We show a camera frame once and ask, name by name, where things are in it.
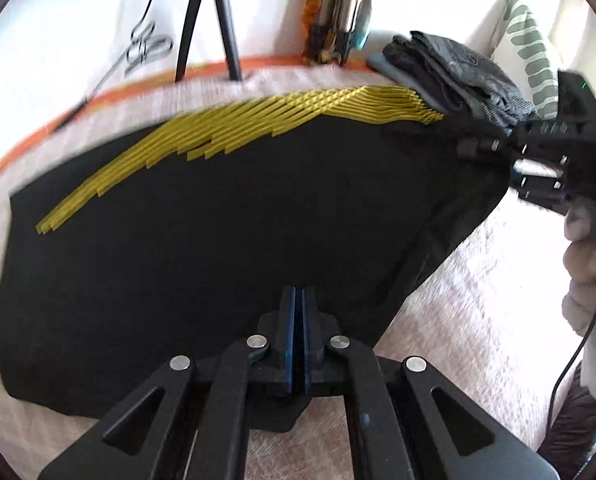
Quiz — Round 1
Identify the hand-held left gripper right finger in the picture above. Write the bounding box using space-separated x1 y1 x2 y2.
300 286 559 480

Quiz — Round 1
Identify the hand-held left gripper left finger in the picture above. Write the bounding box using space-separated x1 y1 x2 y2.
38 286 299 480

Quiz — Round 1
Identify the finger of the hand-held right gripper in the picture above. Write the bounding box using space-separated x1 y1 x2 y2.
508 159 571 217
455 127 526 162

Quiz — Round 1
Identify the black shirt with yellow stripes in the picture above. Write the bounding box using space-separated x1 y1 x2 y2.
0 85 516 418

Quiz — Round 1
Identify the person's right hand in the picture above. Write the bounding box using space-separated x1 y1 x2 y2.
560 197 596 341

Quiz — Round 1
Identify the stack of folded dark clothes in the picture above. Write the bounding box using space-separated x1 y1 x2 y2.
380 30 541 130

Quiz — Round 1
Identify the white pillow with green pattern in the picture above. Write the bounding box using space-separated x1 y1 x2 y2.
465 0 566 121

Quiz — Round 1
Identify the beige blanket with orange edge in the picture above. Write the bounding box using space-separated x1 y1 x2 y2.
0 55 596 480

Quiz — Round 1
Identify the folded blue-grey cloth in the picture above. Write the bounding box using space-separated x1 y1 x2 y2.
365 52 431 106

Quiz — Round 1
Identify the teal hanging tag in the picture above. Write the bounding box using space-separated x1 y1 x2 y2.
353 0 377 52

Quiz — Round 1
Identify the dark brown patterned cloth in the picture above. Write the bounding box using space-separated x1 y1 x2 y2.
537 385 596 480

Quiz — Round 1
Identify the black tripod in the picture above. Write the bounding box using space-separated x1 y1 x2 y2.
174 0 244 84

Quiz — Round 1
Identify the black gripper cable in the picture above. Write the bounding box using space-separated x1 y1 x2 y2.
545 207 596 443

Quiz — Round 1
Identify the thin black cable with coil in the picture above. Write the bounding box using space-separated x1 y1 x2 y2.
53 0 175 133

